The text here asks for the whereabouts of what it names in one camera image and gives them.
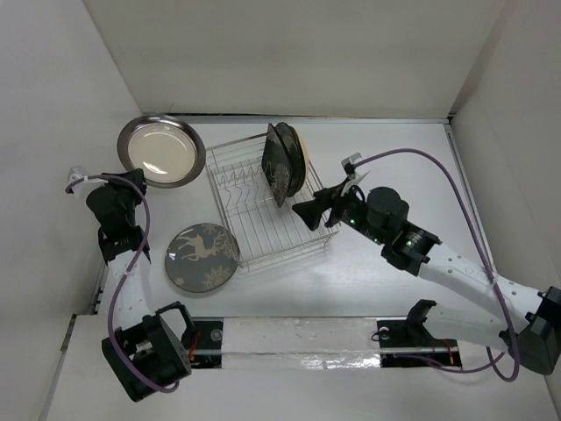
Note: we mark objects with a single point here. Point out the black square floral plate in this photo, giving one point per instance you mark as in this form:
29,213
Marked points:
276,166

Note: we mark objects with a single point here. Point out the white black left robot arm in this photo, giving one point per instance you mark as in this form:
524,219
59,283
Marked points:
148,349

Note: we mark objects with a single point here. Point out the cream plate black striped rim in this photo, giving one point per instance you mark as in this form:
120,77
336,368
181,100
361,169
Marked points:
292,142

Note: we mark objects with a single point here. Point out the steel wire dish rack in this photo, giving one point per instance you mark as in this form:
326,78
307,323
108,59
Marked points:
265,232

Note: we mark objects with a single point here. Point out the beige plate leaf pattern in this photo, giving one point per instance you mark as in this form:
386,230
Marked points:
304,146

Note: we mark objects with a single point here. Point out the grey plate tree pattern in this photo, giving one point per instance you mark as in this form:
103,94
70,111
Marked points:
202,258

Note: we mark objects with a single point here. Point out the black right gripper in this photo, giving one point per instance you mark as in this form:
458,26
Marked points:
311,211

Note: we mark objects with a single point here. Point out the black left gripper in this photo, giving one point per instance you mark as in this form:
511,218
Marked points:
118,184

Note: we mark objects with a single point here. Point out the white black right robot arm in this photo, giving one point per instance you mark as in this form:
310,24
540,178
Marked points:
511,318

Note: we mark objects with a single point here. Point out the silver front table rail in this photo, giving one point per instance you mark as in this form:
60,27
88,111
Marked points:
315,344

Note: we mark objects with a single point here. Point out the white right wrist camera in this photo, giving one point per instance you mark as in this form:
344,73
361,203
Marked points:
353,177

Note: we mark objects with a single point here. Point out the cream plate brown metallic rim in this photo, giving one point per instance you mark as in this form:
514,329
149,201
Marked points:
169,152

